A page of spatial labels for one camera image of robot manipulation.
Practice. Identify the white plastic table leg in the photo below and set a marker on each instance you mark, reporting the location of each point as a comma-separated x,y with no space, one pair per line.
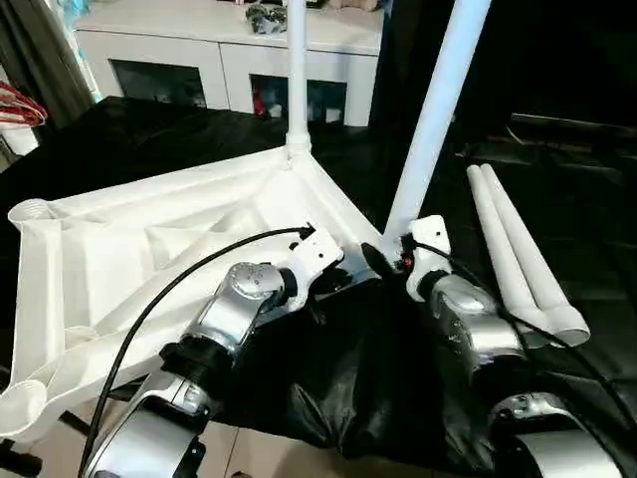
438,124
298,74
532,254
497,239

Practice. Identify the white plastic table top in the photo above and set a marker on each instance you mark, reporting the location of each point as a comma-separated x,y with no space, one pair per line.
124,249

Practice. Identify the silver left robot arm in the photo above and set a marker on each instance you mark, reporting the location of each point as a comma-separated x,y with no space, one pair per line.
229,313

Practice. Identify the dark glittery ornament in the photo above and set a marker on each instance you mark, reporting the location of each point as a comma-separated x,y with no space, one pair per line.
266,20

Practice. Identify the white sideboard cabinet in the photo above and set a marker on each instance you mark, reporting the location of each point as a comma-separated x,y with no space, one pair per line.
199,45

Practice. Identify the red and white bundle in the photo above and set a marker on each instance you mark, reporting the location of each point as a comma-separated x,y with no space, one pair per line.
22,104

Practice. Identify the black folding stand frame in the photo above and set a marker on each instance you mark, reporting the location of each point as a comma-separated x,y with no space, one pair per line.
20,455

